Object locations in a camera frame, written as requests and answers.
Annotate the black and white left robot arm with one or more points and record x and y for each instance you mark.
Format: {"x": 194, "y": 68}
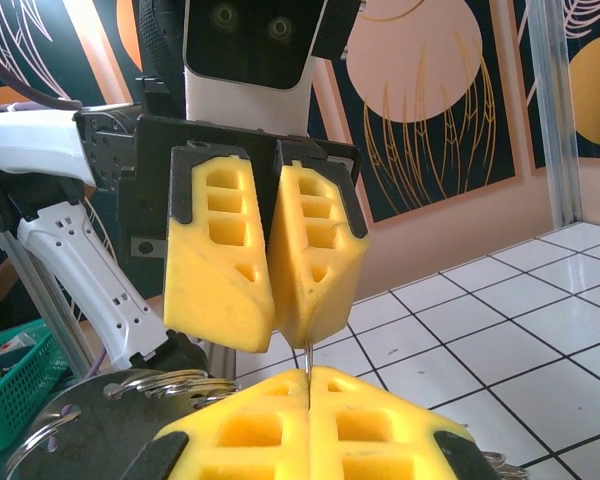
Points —
{"x": 80, "y": 270}

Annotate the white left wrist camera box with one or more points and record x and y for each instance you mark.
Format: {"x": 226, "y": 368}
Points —
{"x": 250, "y": 107}

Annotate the green plastic basket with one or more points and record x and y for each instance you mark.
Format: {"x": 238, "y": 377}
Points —
{"x": 20, "y": 395}

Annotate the aluminium frame post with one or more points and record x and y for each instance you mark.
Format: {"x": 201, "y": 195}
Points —
{"x": 560, "y": 110}
{"x": 50, "y": 310}

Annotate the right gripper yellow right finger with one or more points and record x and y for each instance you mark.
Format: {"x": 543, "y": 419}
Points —
{"x": 330, "y": 450}

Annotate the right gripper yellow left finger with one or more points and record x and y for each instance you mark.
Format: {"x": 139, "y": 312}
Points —
{"x": 285, "y": 450}

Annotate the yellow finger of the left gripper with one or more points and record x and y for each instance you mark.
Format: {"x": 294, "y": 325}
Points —
{"x": 325, "y": 280}
{"x": 205, "y": 295}

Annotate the person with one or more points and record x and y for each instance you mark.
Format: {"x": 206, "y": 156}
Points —
{"x": 0, "y": 285}

